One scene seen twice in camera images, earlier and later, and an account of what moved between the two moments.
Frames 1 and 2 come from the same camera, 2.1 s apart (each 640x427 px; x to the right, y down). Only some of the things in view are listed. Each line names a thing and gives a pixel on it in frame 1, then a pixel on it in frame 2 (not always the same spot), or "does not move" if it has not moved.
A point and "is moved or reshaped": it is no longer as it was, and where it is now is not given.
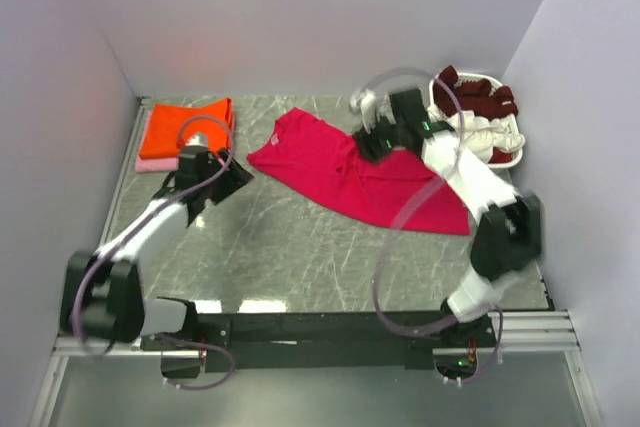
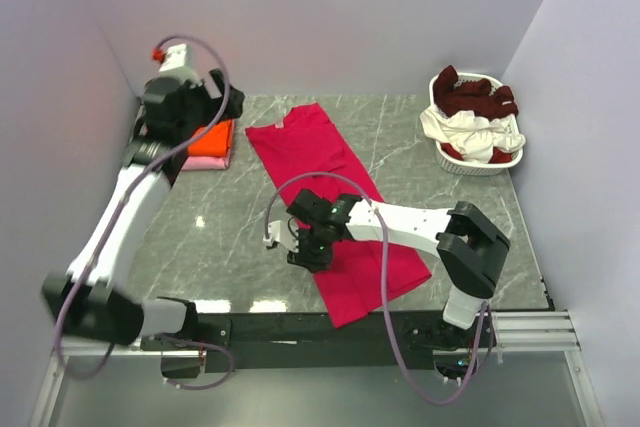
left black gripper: (235, 177) to (194, 87)
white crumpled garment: (485, 136) does not move
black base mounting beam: (383, 340) does not move
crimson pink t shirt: (319, 163) is moved or reshaped
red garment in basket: (500, 157) does not move
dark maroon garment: (477, 96) does not move
